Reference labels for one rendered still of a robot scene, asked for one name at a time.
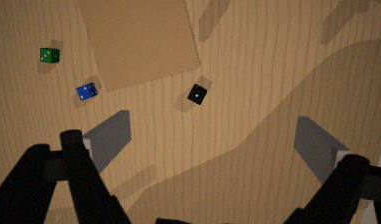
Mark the blue die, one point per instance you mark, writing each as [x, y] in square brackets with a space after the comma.
[87, 91]

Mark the tan mat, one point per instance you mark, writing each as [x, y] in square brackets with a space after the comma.
[140, 40]

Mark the green die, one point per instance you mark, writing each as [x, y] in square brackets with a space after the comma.
[49, 55]

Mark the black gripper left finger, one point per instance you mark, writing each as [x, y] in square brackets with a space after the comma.
[26, 192]

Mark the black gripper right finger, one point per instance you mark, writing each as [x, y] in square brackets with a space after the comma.
[347, 177]

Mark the black die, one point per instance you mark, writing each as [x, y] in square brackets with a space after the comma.
[197, 94]

